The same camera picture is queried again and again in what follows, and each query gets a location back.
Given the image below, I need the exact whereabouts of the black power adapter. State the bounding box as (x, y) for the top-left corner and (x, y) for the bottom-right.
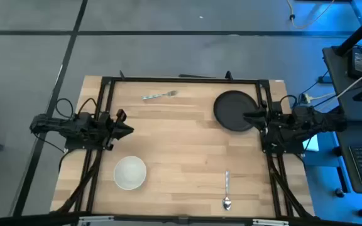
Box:
(348, 46), (362, 80)

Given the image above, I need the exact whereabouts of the black looped cable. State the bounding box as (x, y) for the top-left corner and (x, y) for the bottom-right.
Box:
(55, 97), (75, 121)

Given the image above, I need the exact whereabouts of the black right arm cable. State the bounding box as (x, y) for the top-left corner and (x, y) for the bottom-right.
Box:
(279, 94), (299, 109)

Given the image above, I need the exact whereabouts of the silver metal fork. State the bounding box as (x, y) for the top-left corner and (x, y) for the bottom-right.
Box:
(141, 90), (178, 101)

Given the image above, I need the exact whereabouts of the silver metal bracket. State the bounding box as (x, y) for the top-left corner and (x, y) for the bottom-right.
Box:
(78, 215), (116, 226)
(252, 218), (290, 226)

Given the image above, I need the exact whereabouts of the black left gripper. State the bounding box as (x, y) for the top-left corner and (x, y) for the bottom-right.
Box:
(104, 113), (134, 150)

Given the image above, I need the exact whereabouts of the black round plate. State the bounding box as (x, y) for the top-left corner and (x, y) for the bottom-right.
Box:
(213, 90), (260, 132)

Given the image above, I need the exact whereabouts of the white cable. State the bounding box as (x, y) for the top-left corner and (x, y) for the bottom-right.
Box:
(336, 62), (362, 99)

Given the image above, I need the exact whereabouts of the black metal table frame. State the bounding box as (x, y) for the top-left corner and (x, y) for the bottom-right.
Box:
(55, 70), (317, 220)

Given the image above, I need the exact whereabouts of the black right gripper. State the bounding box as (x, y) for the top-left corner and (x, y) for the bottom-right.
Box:
(243, 108), (269, 129)

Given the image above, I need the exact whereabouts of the silver metal spoon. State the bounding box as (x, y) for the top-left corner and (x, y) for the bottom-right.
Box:
(222, 170), (233, 211)

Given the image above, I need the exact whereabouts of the brown looped cable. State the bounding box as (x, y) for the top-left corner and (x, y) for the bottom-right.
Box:
(77, 97), (99, 116)

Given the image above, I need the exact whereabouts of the black desk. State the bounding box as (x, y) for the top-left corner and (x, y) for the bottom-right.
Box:
(321, 45), (362, 195)

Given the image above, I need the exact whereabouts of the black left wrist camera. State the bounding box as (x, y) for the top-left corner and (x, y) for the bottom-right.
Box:
(115, 109), (128, 123)

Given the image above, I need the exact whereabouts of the white round bowl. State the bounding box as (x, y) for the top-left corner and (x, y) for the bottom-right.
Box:
(113, 156), (147, 191)

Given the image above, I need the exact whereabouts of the black slanted stand post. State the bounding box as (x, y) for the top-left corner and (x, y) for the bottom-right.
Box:
(334, 9), (362, 57)

